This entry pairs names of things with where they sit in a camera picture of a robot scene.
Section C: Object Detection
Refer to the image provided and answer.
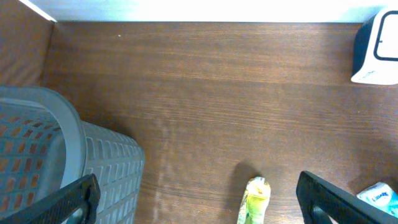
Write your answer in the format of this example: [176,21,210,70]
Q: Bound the teal small drink carton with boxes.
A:
[356,182,397,218]

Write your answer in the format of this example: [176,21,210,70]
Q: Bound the white barcode scanner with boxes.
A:
[351,7,397,85]

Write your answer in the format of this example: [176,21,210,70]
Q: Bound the green orange juice carton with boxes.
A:
[237,177,271,224]

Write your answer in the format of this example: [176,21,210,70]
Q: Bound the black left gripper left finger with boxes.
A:
[1,174,101,224]

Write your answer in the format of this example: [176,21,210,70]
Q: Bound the dark grey plastic basket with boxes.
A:
[1,86,145,223]

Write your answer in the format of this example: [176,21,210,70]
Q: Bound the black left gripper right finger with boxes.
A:
[296,170,397,224]

